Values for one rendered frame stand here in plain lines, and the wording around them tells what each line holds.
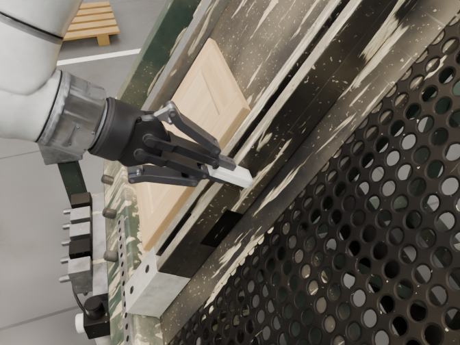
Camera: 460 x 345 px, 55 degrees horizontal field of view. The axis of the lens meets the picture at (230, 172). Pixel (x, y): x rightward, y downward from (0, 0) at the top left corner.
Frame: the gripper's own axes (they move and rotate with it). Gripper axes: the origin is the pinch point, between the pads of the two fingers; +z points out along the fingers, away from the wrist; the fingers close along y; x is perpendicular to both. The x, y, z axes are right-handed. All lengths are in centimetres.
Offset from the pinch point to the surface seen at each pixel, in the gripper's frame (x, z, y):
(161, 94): 55, 5, -18
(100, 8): 393, 34, -111
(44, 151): 73, -12, -60
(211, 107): 29.7, 6.7, -4.3
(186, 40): 56, 4, -2
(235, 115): 19.5, 6.5, 0.4
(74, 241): 37, -2, -58
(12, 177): 166, -5, -152
